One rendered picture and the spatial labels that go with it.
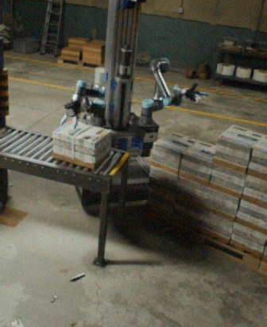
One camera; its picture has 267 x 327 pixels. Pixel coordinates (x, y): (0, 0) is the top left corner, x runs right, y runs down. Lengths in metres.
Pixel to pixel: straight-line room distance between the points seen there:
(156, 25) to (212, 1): 1.43
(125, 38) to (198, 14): 6.10
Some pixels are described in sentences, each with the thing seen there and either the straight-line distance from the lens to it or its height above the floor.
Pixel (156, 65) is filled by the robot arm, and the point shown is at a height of 1.42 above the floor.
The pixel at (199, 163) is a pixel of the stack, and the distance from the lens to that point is 3.36.
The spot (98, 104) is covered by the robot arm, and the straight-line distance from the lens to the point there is 3.72.
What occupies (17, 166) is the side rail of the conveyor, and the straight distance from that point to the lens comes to 3.19.
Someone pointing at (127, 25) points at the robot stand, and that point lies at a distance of 3.82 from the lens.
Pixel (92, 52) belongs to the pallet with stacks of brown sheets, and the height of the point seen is 0.39.
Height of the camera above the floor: 2.20
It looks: 24 degrees down
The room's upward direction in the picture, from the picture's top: 6 degrees clockwise
